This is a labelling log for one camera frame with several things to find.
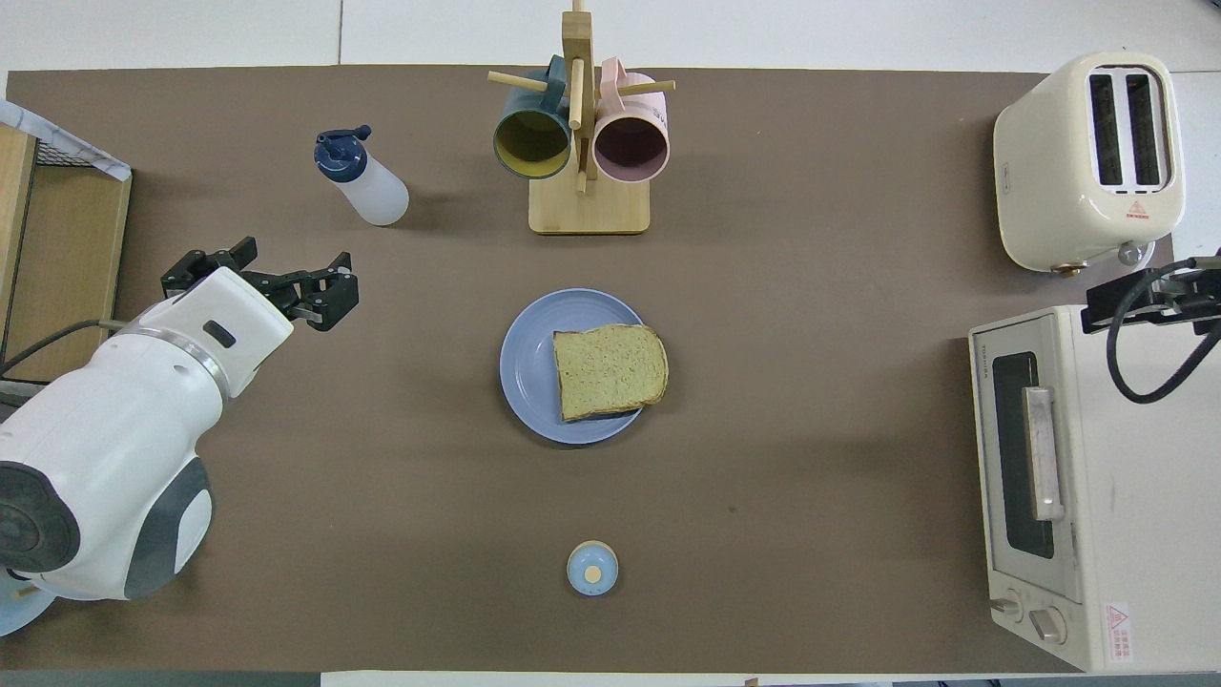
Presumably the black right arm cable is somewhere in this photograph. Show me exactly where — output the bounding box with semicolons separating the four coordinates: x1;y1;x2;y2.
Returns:
1107;258;1221;404

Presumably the light blue round plate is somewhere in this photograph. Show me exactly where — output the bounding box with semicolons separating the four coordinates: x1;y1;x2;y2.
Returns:
0;571;56;637

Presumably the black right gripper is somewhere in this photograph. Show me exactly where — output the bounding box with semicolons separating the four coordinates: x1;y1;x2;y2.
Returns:
1081;256;1221;335

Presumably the wooden mug tree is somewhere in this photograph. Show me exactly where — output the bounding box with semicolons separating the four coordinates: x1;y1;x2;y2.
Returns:
487;0;676;236

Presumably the cream two-slot toaster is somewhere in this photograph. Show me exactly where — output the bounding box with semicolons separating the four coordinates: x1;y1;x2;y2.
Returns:
992;52;1187;276

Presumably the pink mug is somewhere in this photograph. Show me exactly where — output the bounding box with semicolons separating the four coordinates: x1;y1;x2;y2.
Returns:
592;57;671;184

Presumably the brown table mat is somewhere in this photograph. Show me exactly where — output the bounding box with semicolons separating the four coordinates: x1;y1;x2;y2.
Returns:
0;65;1176;674

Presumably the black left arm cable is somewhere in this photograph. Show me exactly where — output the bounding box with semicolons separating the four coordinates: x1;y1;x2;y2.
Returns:
0;319;130;375

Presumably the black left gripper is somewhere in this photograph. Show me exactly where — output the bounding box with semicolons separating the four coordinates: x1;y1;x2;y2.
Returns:
160;237;361;333

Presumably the black wire basket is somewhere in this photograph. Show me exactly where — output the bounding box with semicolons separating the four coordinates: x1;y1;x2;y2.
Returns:
33;134;101;171

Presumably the white squeeze bottle blue cap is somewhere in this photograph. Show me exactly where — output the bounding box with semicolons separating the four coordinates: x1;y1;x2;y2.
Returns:
314;124;411;227

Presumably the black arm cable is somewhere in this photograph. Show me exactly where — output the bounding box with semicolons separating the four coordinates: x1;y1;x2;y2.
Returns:
1107;258;1221;404
0;319;130;375

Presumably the slice of toast bread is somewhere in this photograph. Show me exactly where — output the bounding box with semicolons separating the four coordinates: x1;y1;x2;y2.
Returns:
552;323;670;423

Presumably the small blue dome wooden knob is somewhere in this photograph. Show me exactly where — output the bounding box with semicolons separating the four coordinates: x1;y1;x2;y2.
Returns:
567;540;619;596

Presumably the dark teal mug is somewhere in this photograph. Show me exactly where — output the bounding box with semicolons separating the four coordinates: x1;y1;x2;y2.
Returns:
492;54;573;180

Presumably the wooden two-tier shelf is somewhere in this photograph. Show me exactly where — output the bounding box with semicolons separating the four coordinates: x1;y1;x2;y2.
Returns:
0;124;133;385

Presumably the white toaster oven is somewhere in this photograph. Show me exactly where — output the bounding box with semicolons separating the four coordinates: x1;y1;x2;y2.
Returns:
968;303;1221;673

